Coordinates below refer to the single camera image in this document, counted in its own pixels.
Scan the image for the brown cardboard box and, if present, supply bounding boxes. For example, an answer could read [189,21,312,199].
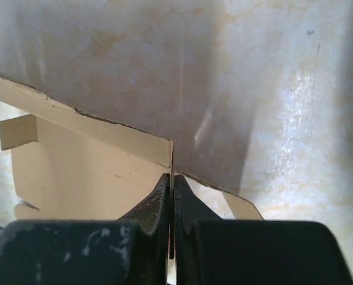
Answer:
[0,67,266,285]

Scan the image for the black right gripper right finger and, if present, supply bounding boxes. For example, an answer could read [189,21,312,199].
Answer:
[174,175,353,284]

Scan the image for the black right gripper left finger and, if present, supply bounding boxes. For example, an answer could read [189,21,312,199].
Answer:
[0,174,170,284]

